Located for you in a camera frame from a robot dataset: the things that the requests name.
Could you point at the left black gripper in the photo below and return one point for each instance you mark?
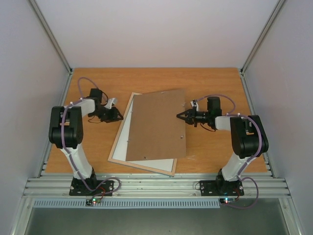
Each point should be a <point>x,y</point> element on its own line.
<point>114,116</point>

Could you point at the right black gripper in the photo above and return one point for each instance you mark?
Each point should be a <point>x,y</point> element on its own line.
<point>191,116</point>

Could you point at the brown hardboard backing board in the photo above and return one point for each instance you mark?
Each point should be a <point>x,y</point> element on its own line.
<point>155,131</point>

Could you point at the teal picture frame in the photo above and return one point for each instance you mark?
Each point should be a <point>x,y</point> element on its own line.
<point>117,149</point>

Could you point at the colourful balloon photo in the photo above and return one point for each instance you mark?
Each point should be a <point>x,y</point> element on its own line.
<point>151,165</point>

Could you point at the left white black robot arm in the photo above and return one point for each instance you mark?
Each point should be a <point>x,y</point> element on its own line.
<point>66,132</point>

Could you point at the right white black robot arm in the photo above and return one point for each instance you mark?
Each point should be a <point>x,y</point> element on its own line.
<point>248,140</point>

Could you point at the right small circuit board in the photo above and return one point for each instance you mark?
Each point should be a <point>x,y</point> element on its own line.
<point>228,200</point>

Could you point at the small circuit board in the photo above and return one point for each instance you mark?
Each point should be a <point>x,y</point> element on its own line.
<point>228,200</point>
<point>94,201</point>

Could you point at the left small circuit board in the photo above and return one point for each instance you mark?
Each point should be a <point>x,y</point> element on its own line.
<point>94,201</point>

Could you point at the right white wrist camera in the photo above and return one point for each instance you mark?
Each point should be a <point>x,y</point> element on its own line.
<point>195,105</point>

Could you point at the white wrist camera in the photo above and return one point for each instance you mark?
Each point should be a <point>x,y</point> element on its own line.
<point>195,105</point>
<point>111,103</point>

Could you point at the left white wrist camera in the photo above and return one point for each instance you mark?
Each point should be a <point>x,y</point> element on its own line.
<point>111,103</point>

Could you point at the right aluminium corner post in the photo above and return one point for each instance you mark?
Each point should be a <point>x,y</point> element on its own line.
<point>263,34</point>

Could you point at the aluminium corner post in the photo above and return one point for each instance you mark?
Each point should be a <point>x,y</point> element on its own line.
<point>37,11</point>
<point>263,34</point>

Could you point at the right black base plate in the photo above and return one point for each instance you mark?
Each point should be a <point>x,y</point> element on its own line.
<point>214,188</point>

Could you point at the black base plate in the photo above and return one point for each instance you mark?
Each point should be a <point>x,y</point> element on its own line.
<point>214,188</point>
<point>78,188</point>

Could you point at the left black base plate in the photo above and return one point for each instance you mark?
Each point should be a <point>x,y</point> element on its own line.
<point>78,188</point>

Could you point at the grey slotted cable duct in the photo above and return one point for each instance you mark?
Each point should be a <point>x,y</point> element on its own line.
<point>114,203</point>

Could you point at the aluminium front rail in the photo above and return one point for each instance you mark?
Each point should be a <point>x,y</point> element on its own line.
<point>141,185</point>

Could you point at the left aluminium corner post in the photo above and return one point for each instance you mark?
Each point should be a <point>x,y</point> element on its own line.
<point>37,11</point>

